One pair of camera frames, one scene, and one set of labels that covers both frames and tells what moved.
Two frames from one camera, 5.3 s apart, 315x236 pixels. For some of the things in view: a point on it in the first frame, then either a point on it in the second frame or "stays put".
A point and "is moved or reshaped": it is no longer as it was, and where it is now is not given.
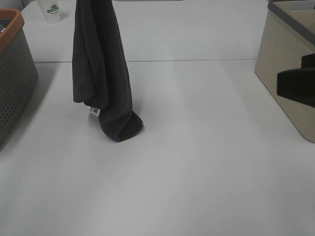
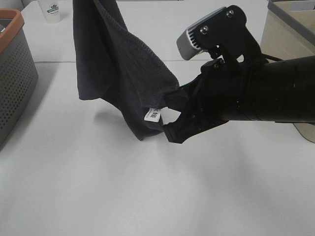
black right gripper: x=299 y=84 → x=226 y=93
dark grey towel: x=101 y=77 is moved or reshaped
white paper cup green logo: x=51 y=9 stays put
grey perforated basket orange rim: x=19 y=75 stays put
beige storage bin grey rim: x=288 y=33 stays put
